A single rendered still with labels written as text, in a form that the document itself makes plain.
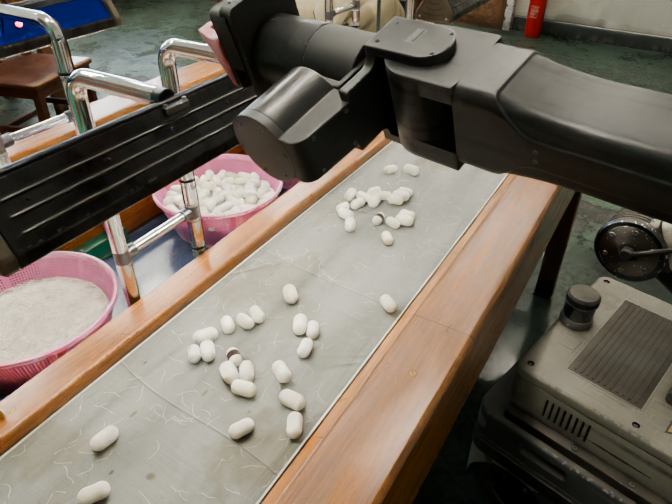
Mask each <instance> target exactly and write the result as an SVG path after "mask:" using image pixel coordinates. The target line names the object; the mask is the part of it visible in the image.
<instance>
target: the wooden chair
mask: <svg viewBox="0 0 672 504"><path fill-rule="evenodd" d="M11 3H12V2H11V0H1V3H0V4H5V5H6V4H11ZM72 59H73V63H74V67H75V70H77V69H81V68H87V69H90V67H89V64H90V63H92V59H91V58H88V57H77V56H72ZM57 72H58V69H57V65H56V62H55V58H54V55H53V54H41V53H33V54H32V53H31V51H28V52H25V53H21V55H18V56H16V57H14V58H11V59H9V60H7V61H4V62H2V63H0V96H2V97H12V98H22V99H31V100H33V101H34V104H35V109H33V110H31V111H30V112H28V113H26V114H24V115H22V116H20V117H19V118H17V119H15V120H13V121H11V122H9V123H8V124H6V125H4V124H0V133H1V135H2V134H4V133H6V132H16V131H18V130H21V129H24V128H26V127H21V126H18V125H20V124H22V123H24V122H25V121H27V120H29V119H31V118H33V117H34V116H36V115H37V116H38V120H39V122H42V121H44V120H47V119H50V118H51V116H50V113H49V109H48V106H47V103H53V104H63V105H68V103H67V100H66V98H56V97H47V96H49V95H51V94H53V93H55V92H57V91H58V90H60V89H62V88H63V86H62V82H61V79H60V76H59V75H58V73H57ZM87 95H88V99H89V103H91V102H94V101H97V100H98V98H97V94H96V91H93V90H90V89H87Z"/></svg>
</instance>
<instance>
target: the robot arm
mask: <svg viewBox="0 0 672 504"><path fill-rule="evenodd" d="M209 16H210V20H211V22H208V23H206V24H205V25H204V26H202V27H201V28H200V29H199V33H200V35H201V37H202V38H203V39H204V41H205V42H206V44H207V45H208V46H209V48H210V49H211V50H212V52H213V53H214V55H215V56H216V58H217V59H218V61H219V62H220V64H221V65H222V67H223V68H224V70H225V71H226V73H227V74H228V76H229V77H230V79H231V80H232V82H233V83H234V85H237V86H240V87H243V88H248V87H249V86H250V85H251V84H252V85H253V87H254V90H255V92H256V95H257V97H258V98H257V99H256V100H255V101H254V102H253V103H252V104H250V105H249V106H248V107H247V108H246V109H245V110H243V111H242V112H241V113H240V114H239V115H238V116H236V117H235V119H234V121H233V128H234V132H235V135H236V137H237V139H238V141H239V143H240V145H241V146H242V148H243V149H244V151H245V152H246V153H247V155H248V156H249V157H250V158H251V159H252V160H253V162H254V163H255V164H256V165H257V166H259V167H260V168H261V169H262V170H263V171H264V172H266V173H267V174H268V175H270V176H272V177H273V178H275V179H277V180H280V181H283V182H290V181H292V180H293V179H297V180H299V181H301V182H305V183H310V182H314V181H317V180H319V179H320V178H321V177H322V176H324V175H325V174H326V173H327V172H328V171H329V170H330V169H332V168H333V167H334V166H335V165H336V164H337V163H338V162H340V161H341V160H342V159H343V158H344V157H345V156H346V155H348V154H349V153H350V152H351V151H352V150H353V149H355V148H357V149H359V150H362V151H363V150H364V149H365V148H366V147H367V146H368V145H369V144H370V143H371V142H372V141H373V140H374V139H375V138H376V137H377V136H378V135H379V134H380V133H381V132H382V131H383V132H384V136H385V139H388V140H391V141H394V142H396V143H399V144H402V146H403V147H404V148H405V150H407V151H408V152H410V153H412V154H414V155H417V156H419V157H422V158H425V159H427V160H430V161H433V162H435V163H438V164H441V165H444V166H446V167H449V168H452V169H454V170H457V171H459V170H460V169H461V167H462V166H463V165H464V164H465V163H466V164H469V165H472V166H474V167H477V168H480V169H483V170H486V171H488V172H491V173H495V174H503V173H507V174H513V175H519V176H523V177H528V178H532V179H536V180H541V181H544V182H548V183H552V184H555V185H558V186H562V187H565V188H568V189H571V190H574V191H577V192H580V193H583V194H585V195H588V196H591V197H594V198H597V199H600V200H603V201H606V202H609V203H612V204H614V205H617V206H620V207H623V208H626V209H629V210H632V211H635V212H638V213H640V214H643V215H646V216H649V217H652V218H655V219H658V220H661V221H664V222H666V223H669V224H672V94H667V93H663V92H658V91H654V90H649V89H645V88H641V87H636V86H632V85H627V84H623V83H619V82H614V81H611V80H607V79H603V78H600V77H596V76H593V75H590V74H587V73H584V72H581V71H578V70H575V69H572V68H570V67H567V66H564V65H562V64H559V63H557V62H555V61H552V60H550V59H549V58H548V57H547V56H545V55H544V54H542V53H540V52H538V51H534V50H530V49H525V48H520V47H516V46H511V45H506V44H502V36H501V35H496V34H492V33H487V32H482V31H477V30H472V29H467V28H462V27H457V26H452V25H439V24H433V23H428V22H423V21H418V20H413V19H408V18H403V17H398V16H395V17H394V18H393V19H392V20H390V21H389V22H388V23H387V24H386V25H385V26H384V27H383V28H382V29H380V30H379V31H378V32H377V33H374V32H369V31H365V30H360V29H356V28H351V27H346V26H342V25H337V24H333V23H328V22H324V21H319V20H315V19H310V18H306V17H301V16H300V15H299V11H298V8H297V5H296V1H295V0H222V1H221V2H219V3H218V4H217V5H215V6H214V7H213V8H211V10H210V13H209Z"/></svg>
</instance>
